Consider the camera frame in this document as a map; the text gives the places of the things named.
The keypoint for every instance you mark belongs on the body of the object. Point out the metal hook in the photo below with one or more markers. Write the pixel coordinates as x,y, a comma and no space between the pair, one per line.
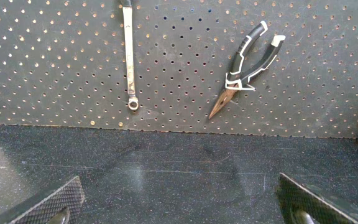
241,88

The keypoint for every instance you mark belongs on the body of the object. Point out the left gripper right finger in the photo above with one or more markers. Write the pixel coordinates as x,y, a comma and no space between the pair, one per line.
300,199

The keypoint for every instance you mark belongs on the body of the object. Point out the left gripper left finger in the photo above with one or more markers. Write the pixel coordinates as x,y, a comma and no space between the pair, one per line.
57,202

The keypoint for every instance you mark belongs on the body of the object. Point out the black and white pliers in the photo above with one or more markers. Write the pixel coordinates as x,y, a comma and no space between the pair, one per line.
244,53

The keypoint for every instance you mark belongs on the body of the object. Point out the wrench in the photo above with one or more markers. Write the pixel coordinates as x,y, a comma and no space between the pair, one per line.
129,56

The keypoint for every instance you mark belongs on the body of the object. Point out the black pegboard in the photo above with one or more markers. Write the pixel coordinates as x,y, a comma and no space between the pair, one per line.
57,62

